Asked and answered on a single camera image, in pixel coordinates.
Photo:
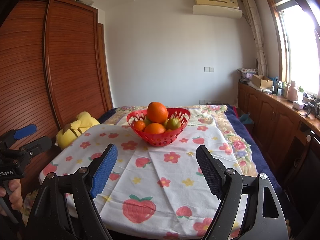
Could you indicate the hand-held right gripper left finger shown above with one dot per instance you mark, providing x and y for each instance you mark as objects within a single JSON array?
[{"x": 105, "y": 172}]

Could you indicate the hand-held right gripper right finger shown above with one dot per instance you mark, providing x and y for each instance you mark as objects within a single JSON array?
[{"x": 211, "y": 172}]

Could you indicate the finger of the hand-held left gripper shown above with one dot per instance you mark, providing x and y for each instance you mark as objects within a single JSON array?
[
  {"x": 40, "y": 145},
  {"x": 25, "y": 131}
]

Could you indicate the red perforated plastic basket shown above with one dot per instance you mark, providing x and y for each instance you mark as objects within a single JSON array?
[{"x": 160, "y": 140}]

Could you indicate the small green apple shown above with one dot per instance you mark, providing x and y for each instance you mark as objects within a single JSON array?
[{"x": 147, "y": 121}]

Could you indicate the large orange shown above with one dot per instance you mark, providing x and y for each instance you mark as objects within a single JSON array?
[
  {"x": 155, "y": 128},
  {"x": 157, "y": 112}
]

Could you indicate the person's left hand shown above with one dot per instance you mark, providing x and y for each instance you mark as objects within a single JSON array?
[{"x": 17, "y": 195}]

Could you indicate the yellow plush toy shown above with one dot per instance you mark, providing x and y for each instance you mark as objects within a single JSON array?
[{"x": 75, "y": 130}]

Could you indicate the white strawberry print cloth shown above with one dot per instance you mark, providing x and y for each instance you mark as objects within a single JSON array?
[{"x": 175, "y": 192}]

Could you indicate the teal cloth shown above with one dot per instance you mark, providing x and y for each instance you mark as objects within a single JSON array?
[{"x": 246, "y": 118}]

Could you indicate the brown wooden wardrobe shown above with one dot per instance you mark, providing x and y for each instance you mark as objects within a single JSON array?
[{"x": 70, "y": 67}]

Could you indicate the wooden sideboard cabinet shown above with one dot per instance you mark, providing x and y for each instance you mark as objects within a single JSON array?
[{"x": 270, "y": 120}]

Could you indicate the black chair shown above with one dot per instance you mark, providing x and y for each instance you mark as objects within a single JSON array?
[{"x": 305, "y": 160}]

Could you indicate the open cardboard box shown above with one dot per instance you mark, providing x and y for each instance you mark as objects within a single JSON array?
[{"x": 262, "y": 81}]

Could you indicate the stack of patterned boxes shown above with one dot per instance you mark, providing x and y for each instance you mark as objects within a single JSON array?
[{"x": 246, "y": 72}]

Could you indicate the small white box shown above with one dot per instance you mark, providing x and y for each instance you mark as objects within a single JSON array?
[{"x": 298, "y": 105}]

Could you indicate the blue bottle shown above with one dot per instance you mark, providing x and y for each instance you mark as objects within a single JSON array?
[{"x": 275, "y": 81}]

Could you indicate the pink bottle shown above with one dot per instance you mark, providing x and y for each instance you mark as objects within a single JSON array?
[{"x": 292, "y": 91}]

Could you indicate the black mini tripod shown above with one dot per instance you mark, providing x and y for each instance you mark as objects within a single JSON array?
[{"x": 311, "y": 105}]

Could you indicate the clear bottle green cap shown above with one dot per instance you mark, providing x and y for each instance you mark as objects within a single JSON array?
[{"x": 301, "y": 92}]

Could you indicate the grey item on wardrobe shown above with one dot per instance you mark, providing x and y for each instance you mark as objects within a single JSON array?
[{"x": 85, "y": 0}]

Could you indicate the patterned curtain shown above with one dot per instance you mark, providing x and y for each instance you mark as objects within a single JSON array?
[{"x": 257, "y": 30}]

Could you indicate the wooden framed window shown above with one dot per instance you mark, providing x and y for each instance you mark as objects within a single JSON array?
[{"x": 297, "y": 42}]

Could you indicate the white wall socket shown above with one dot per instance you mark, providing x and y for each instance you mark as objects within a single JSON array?
[{"x": 203, "y": 102}]

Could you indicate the white wall switch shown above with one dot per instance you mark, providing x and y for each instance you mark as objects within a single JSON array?
[{"x": 209, "y": 69}]

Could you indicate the wall air conditioner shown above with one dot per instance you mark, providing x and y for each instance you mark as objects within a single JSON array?
[{"x": 217, "y": 5}]

